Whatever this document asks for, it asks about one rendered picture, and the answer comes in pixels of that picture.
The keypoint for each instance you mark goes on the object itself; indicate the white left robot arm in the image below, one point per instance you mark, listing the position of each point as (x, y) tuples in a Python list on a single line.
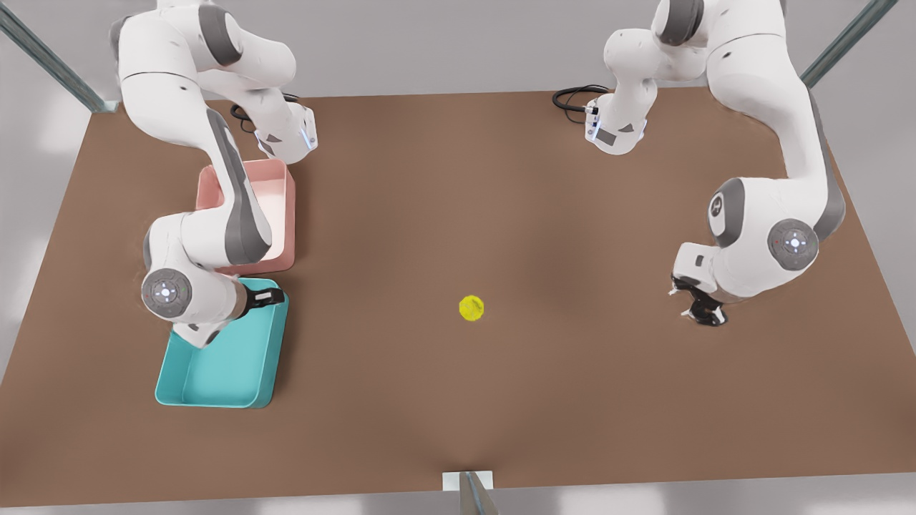
[(758, 71)]

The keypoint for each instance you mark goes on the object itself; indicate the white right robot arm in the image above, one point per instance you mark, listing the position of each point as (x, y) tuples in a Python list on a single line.
[(179, 71)]

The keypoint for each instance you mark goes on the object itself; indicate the teal plastic tray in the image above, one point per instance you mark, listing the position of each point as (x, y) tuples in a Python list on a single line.
[(229, 357)]

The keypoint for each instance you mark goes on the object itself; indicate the pink plastic tray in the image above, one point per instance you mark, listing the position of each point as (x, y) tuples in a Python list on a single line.
[(272, 207)]

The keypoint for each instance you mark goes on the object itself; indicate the yellow ball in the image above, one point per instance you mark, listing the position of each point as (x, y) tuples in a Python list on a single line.
[(471, 308)]

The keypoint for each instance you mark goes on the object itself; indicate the silver frame post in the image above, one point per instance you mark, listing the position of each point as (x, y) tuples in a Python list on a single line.
[(50, 61), (474, 493), (844, 39)]

